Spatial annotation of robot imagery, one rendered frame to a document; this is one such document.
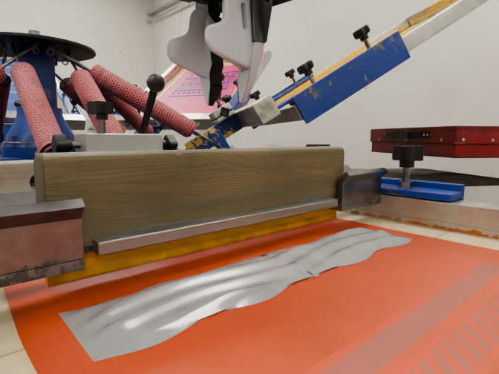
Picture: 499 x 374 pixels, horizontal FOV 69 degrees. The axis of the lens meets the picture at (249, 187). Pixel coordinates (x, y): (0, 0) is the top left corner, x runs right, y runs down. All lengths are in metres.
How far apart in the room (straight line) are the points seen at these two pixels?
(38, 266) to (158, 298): 0.08
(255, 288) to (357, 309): 0.07
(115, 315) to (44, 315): 0.05
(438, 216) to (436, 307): 0.25
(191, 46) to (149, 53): 4.65
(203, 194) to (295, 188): 0.13
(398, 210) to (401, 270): 0.21
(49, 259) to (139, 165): 0.09
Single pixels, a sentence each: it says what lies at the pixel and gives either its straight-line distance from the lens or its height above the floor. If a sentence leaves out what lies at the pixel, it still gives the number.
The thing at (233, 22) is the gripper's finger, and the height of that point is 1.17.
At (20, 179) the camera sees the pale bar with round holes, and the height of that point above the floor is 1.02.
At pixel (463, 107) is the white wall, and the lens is 2.37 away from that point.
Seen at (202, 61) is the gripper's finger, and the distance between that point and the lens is 0.40.
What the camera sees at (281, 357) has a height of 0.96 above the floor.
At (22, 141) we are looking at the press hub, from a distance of 1.09.
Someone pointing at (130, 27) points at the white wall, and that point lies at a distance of 5.00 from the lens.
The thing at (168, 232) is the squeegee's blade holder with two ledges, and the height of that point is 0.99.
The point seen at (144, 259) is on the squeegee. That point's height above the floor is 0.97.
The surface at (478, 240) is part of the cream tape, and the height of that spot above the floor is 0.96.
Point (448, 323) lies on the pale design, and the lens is 0.28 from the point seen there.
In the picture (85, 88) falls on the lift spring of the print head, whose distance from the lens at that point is 0.95.
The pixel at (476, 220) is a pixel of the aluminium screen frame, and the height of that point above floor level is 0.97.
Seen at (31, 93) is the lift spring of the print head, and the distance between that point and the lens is 0.88.
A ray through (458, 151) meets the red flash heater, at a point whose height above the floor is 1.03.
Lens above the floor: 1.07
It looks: 8 degrees down
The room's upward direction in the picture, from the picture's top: straight up
